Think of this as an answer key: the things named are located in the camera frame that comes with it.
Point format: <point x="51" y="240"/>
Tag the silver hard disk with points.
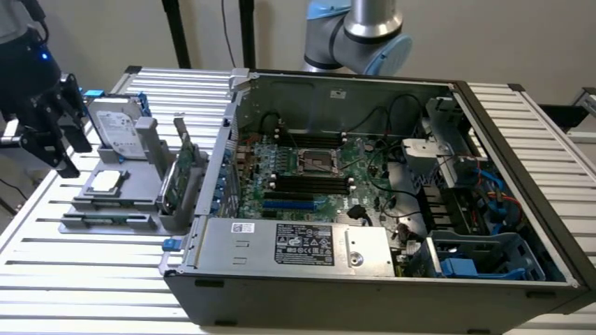
<point x="116" y="125"/>

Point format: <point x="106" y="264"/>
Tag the grey parts rack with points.
<point x="139" y="181"/>

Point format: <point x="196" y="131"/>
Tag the green graphics card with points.
<point x="179" y="174"/>

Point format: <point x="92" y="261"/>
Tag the short black expansion slot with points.
<point x="274" y="214"/>

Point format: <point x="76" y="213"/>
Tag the grey power supply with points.
<point x="260" y="251"/>

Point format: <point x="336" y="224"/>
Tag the silver CPU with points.
<point x="111" y="180"/>

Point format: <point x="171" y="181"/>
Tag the aluminium frame rail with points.
<point x="584" y="104"/>

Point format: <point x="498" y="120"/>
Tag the green motherboard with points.
<point x="368" y="174"/>

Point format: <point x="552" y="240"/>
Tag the blue expansion slot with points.
<point x="288" y="202"/>
<point x="287" y="208"/>

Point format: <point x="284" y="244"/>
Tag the thin black stand pole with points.
<point x="248" y="31"/>

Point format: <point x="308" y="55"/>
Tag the black open PC case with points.
<point x="326" y="300"/>

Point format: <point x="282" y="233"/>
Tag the CPU socket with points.
<point x="316" y="162"/>

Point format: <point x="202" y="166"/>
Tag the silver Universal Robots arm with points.
<point x="368" y="21"/>

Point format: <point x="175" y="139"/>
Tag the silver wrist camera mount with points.
<point x="10" y="134"/>

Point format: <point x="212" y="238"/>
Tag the metal disk bay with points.
<point x="447" y="139"/>

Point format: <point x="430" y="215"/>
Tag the blue case latch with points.
<point x="171" y="244"/>

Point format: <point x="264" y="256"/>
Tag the green RAM stick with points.
<point x="104" y="220"/>

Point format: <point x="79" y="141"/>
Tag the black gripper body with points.
<point x="26" y="76"/>

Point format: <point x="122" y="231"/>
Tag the black box beside table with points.
<point x="563" y="117"/>

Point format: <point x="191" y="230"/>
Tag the blue-grey plastic drive cage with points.
<point x="488" y="244"/>

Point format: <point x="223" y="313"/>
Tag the thick black stand pole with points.
<point x="176" y="31"/>

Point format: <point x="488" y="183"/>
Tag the black RAM slot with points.
<point x="312" y="177"/>
<point x="312" y="191"/>
<point x="312" y="186"/>
<point x="312" y="133"/>
<point x="312" y="141"/>
<point x="312" y="137"/>
<point x="312" y="181"/>
<point x="312" y="144"/>

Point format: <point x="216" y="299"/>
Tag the black table corner cap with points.
<point x="134" y="69"/>
<point x="516" y="87"/>

